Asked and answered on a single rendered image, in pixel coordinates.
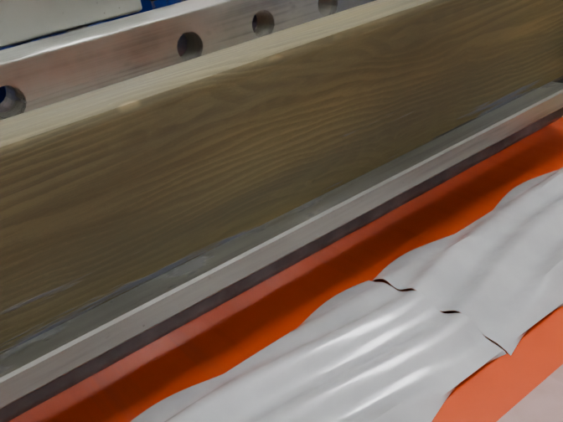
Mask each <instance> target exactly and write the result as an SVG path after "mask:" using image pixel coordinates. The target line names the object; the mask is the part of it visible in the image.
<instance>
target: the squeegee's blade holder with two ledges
mask: <svg viewBox="0 0 563 422"><path fill-rule="evenodd" d="M562 107H563V83H558V82H552V81H551V82H550V83H548V84H546V85H543V86H541V87H540V88H538V89H536V90H532V91H531V92H529V93H527V94H525V95H522V96H520V97H519V98H517V99H515V100H512V101H510V102H509V103H507V104H505V105H502V106H500V107H499V108H497V109H495V110H493V111H490V112H489V113H487V114H485V115H483V116H480V117H479V118H477V119H475V120H473V121H470V122H468V123H467V124H465V125H463V126H460V127H458V128H457V129H455V130H453V131H450V132H448V133H447V134H445V135H443V136H440V137H438V138H436V139H434V140H432V141H430V142H428V143H426V144H424V145H422V146H420V147H418V148H416V149H414V150H412V151H410V152H407V153H406V154H404V155H402V156H400V157H397V158H396V159H394V160H392V161H390V162H387V163H386V164H384V165H382V166H380V167H377V168H376V169H374V170H372V171H370V172H367V173H366V174H364V175H362V176H360V177H358V178H355V179H354V180H352V181H350V182H348V183H345V184H344V185H342V186H340V187H337V188H335V189H333V190H331V191H329V192H327V193H325V194H323V195H321V196H319V197H317V198H315V199H313V200H311V201H309V202H307V203H305V204H303V205H301V206H299V207H297V208H295V209H293V210H291V211H289V212H287V213H285V214H283V215H281V216H279V217H277V218H275V219H273V220H271V221H269V222H267V223H265V224H263V225H261V226H259V227H257V228H255V229H253V230H251V231H249V232H247V233H245V234H243V235H240V236H238V237H236V238H234V239H232V240H230V241H228V242H226V243H224V244H222V245H220V246H218V247H216V248H214V249H212V250H210V251H208V252H206V253H204V254H202V255H200V256H198V257H196V258H194V259H192V260H190V261H188V262H186V263H184V264H182V265H180V266H178V267H176V268H174V269H172V270H170V271H168V272H166V273H164V274H162V275H160V276H158V277H156V278H154V279H152V280H150V281H148V282H146V283H143V284H141V285H139V286H137V287H135V288H133V289H131V290H129V291H127V292H125V293H123V294H121V295H119V296H117V297H115V298H113V299H111V300H109V301H107V302H105V303H103V304H101V305H99V306H97V307H95V308H93V309H91V310H89V311H87V312H85V313H83V314H81V315H79V316H77V317H75V318H73V319H71V320H69V321H67V322H65V323H63V324H61V325H59V326H57V327H55V328H53V329H51V330H49V331H47V332H44V333H42V334H40V335H38V336H37V337H34V338H32V339H30V340H28V341H27V342H24V343H22V344H20V345H18V346H16V347H14V348H12V349H10V350H8V351H6V352H5V353H2V354H0V409H1V408H3V407H5V406H7V405H9V404H11V403H12V402H14V401H16V400H18V399H21V398H22V397H23V396H25V395H27V394H30V393H32V392H33V391H34V390H36V389H39V388H41V387H43V386H44V385H45V384H47V383H50V382H52V381H54V380H56V379H57V378H59V377H61V376H63V375H65V374H67V373H68V372H70V371H72V370H74V369H76V368H78V367H79V366H81V365H83V364H85V363H88V362H89V361H91V360H92V359H94V358H97V357H99V356H100V355H102V354H103V353H106V352H108V351H110V350H112V349H113V348H114V347H117V346H119V345H121V344H123V343H124V342H126V341H128V340H130V339H132V338H134V337H136V336H137V335H139V334H141V333H143V332H145V331H147V330H148V329H150V328H152V327H155V326H156V325H158V324H159V323H161V322H164V321H166V320H167V319H169V318H171V317H173V316H175V315H177V314H179V313H180V312H182V311H184V310H186V309H188V308H190V307H191V306H193V305H195V304H197V303H199V302H201V301H203V300H205V299H206V298H208V297H210V296H212V295H214V294H216V293H217V292H219V291H222V290H223V289H225V288H227V287H228V286H231V285H233V284H234V283H236V282H238V281H239V280H242V279H244V278H246V277H247V276H249V275H251V274H253V273H255V272H257V271H258V270H261V269H262V268H264V267H266V266H268V265H270V264H272V263H273V262H275V261H277V260H279V259H281V258H283V257H285V256H286V255H289V254H291V253H292V252H294V251H296V250H298V249H300V248H302V247H303V246H305V245H307V244H309V243H311V242H313V241H314V240H316V239H319V238H320V237H322V236H324V235H325V234H328V233H330V232H331V231H333V230H335V229H337V228H339V227H341V226H342V225H344V224H346V223H348V222H350V221H352V220H353V219H356V218H358V217H359V216H361V215H363V214H365V213H367V212H369V211H370V210H372V209H374V208H376V207H378V206H380V205H381V204H383V203H386V202H387V201H389V200H391V199H392V198H395V197H397V196H399V195H400V194H402V193H404V192H406V191H408V190H410V189H411V188H413V187H415V186H417V185H419V184H421V183H423V182H425V181H426V180H428V179H430V178H432V177H434V176H436V175H437V174H439V173H441V172H444V171H445V170H447V169H448V168H450V167H453V166H455V165H456V164H458V163H460V162H462V161H464V160H466V159H467V158H469V157H471V156H473V155H475V154H477V153H479V152H480V151H482V150H484V149H486V148H488V147H490V146H492V145H493V144H495V143H497V142H500V141H501V140H503V139H504V138H506V137H508V136H511V135H513V134H514V133H515V132H517V131H520V130H522V129H524V128H525V127H527V126H529V125H531V124H533V123H535V122H536V121H538V120H540V119H542V118H544V117H546V116H548V115H549V114H551V113H553V112H555V111H558V110H559V109H560V108H562Z"/></svg>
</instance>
